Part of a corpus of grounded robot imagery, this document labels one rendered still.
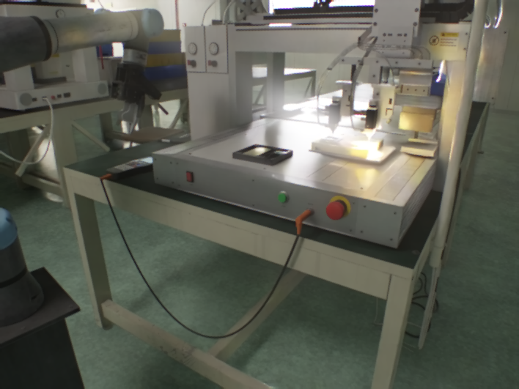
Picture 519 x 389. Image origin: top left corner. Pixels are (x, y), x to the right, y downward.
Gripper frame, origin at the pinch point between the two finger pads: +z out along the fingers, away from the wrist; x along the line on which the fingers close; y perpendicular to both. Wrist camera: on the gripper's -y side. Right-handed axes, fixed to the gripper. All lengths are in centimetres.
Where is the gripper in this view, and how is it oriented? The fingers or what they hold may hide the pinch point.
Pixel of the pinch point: (130, 130)
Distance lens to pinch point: 133.0
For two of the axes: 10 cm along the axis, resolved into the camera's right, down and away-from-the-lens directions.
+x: 7.9, 2.3, -5.7
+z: -1.6, 9.7, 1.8
